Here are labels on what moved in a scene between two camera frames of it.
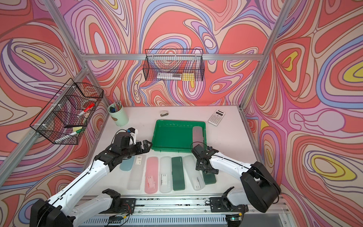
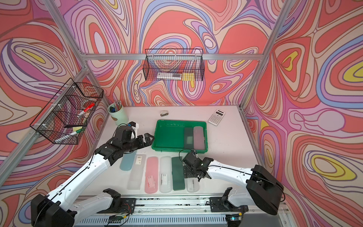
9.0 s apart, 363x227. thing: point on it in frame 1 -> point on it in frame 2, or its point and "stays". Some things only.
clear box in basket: [169, 75] stays
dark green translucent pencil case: [209, 178] -> [188, 138]
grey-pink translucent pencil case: [197, 136] stays
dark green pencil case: [177, 173] stays
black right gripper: [199, 167] -> [187, 172]
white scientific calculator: [217, 117] stays
